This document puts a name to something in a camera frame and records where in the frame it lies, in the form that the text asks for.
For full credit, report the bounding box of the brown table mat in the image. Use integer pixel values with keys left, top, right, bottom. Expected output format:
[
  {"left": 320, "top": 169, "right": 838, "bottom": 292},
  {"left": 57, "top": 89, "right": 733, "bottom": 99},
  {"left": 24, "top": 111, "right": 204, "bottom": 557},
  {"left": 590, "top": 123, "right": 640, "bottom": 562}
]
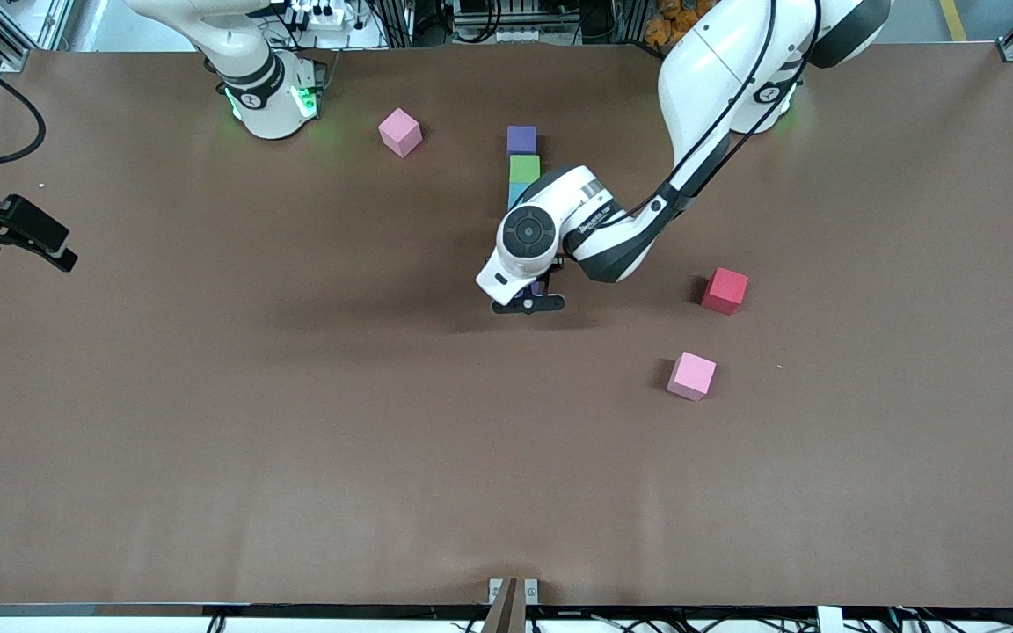
[{"left": 0, "top": 42, "right": 1013, "bottom": 608}]

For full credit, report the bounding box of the metal bracket with brown bar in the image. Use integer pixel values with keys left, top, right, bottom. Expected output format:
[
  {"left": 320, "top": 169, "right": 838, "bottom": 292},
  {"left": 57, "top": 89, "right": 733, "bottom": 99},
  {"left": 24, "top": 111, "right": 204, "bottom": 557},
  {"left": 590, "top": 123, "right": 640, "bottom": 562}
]
[{"left": 482, "top": 577, "right": 540, "bottom": 633}]

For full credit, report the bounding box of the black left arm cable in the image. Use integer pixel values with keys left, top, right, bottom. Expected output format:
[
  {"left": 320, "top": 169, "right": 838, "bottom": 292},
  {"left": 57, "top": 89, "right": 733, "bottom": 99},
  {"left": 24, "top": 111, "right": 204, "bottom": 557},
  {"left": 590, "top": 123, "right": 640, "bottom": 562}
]
[{"left": 572, "top": 0, "right": 824, "bottom": 238}]

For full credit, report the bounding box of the light pink foam cube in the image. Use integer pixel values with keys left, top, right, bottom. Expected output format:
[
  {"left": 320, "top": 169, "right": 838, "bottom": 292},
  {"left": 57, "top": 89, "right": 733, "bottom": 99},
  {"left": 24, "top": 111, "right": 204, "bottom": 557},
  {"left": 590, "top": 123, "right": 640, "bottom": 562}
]
[{"left": 667, "top": 351, "right": 718, "bottom": 402}]

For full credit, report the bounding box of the mauve pink foam cube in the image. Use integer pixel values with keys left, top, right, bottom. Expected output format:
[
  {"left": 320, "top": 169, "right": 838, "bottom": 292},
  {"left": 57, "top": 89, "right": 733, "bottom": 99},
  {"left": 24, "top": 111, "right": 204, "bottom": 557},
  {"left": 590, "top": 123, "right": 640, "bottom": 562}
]
[{"left": 378, "top": 107, "right": 424, "bottom": 159}]

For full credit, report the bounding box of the red foam cube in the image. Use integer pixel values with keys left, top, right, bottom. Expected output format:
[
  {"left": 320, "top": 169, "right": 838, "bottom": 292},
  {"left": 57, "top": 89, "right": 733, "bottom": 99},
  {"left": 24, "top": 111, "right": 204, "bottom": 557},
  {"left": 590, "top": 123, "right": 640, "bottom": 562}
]
[{"left": 701, "top": 266, "right": 750, "bottom": 316}]

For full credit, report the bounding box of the white power strip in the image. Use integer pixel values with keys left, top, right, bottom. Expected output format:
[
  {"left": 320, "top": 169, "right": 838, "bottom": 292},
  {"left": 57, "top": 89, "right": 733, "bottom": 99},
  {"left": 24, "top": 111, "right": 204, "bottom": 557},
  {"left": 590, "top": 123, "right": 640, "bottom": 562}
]
[{"left": 289, "top": 0, "right": 360, "bottom": 29}]

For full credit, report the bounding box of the bag of orange items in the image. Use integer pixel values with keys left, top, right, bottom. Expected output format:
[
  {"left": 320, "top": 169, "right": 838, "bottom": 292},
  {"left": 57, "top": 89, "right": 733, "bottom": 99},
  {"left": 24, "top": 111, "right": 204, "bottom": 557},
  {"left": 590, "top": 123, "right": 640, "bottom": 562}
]
[{"left": 645, "top": 0, "right": 711, "bottom": 47}]

